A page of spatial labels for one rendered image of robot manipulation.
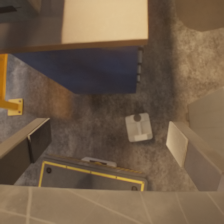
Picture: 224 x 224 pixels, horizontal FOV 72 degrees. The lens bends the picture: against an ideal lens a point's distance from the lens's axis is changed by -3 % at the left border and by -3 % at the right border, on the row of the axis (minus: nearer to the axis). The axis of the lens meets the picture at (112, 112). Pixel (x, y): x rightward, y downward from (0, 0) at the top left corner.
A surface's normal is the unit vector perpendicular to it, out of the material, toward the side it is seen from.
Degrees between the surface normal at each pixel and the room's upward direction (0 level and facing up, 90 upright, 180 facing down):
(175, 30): 0
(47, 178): 0
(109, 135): 0
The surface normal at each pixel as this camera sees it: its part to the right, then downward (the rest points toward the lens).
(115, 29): -0.14, -0.11
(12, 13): -0.02, 0.99
